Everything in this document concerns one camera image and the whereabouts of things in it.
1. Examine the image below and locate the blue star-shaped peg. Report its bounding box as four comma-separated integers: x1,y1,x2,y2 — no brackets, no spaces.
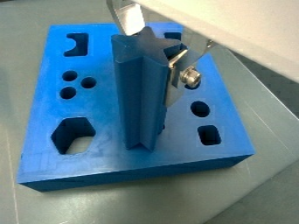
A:
111,26,182,151

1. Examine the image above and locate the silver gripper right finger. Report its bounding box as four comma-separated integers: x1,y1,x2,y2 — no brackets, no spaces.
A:
165,34,218,107

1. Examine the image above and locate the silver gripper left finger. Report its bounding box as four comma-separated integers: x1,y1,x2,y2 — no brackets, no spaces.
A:
107,0,146,36

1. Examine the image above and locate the blue shape-sorting board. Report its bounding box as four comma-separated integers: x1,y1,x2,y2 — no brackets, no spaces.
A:
16,24,255,192

